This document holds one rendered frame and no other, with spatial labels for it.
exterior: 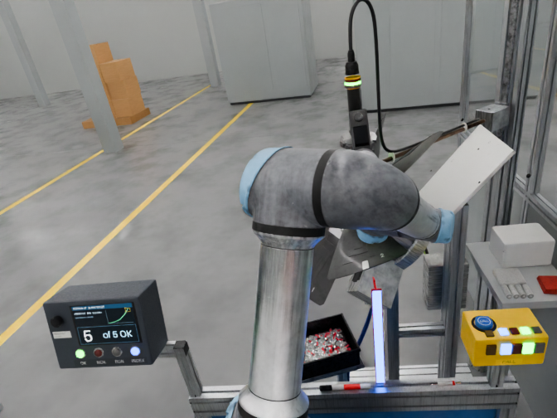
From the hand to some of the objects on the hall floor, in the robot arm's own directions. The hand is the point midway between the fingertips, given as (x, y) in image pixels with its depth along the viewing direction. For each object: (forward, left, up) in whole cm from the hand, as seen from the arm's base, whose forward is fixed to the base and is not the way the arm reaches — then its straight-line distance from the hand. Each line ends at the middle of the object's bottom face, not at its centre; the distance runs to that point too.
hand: (355, 130), depth 116 cm
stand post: (+15, -26, -148) cm, 151 cm away
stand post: (+8, -4, -147) cm, 148 cm away
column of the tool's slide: (+48, -42, -150) cm, 163 cm away
